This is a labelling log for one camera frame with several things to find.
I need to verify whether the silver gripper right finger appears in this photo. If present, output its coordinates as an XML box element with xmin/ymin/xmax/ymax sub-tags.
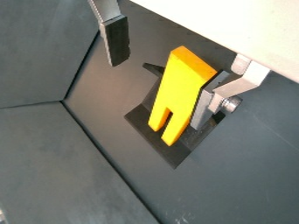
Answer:
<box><xmin>190</xmin><ymin>54</ymin><xmax>269</xmax><ymax>130</ymax></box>

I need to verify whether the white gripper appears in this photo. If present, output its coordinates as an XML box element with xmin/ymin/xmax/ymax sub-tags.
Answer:
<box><xmin>130</xmin><ymin>0</ymin><xmax>299</xmax><ymax>83</ymax></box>

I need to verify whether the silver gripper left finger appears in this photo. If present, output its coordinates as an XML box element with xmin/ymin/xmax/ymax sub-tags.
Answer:
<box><xmin>88</xmin><ymin>0</ymin><xmax>130</xmax><ymax>67</ymax></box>

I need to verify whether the yellow double-square forked block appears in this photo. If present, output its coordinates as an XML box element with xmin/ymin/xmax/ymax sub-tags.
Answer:
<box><xmin>148</xmin><ymin>46</ymin><xmax>217</xmax><ymax>142</ymax></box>

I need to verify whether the black curved holder stand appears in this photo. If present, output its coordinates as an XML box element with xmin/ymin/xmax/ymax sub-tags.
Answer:
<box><xmin>124</xmin><ymin>63</ymin><xmax>225</xmax><ymax>169</ymax></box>

